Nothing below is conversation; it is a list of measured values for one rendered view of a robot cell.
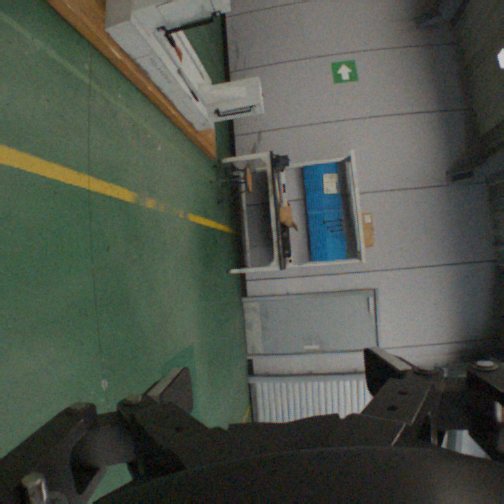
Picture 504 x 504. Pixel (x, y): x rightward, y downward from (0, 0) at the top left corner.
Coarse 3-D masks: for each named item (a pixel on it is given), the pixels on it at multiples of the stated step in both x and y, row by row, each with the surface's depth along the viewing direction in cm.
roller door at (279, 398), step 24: (264, 384) 444; (288, 384) 437; (312, 384) 431; (336, 384) 424; (360, 384) 417; (264, 408) 444; (288, 408) 437; (312, 408) 431; (336, 408) 423; (360, 408) 416
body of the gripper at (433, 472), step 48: (240, 432) 7; (288, 432) 7; (144, 480) 5; (192, 480) 2; (240, 480) 2; (288, 480) 2; (336, 480) 2; (384, 480) 2; (432, 480) 2; (480, 480) 2
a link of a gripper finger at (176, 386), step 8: (176, 368) 13; (184, 368) 13; (168, 376) 12; (176, 376) 12; (184, 376) 13; (160, 384) 11; (168, 384) 11; (176, 384) 12; (184, 384) 13; (152, 392) 10; (160, 392) 10; (168, 392) 11; (176, 392) 11; (184, 392) 12; (160, 400) 10; (168, 400) 10; (176, 400) 11; (184, 400) 12; (192, 400) 13; (184, 408) 12; (192, 408) 13
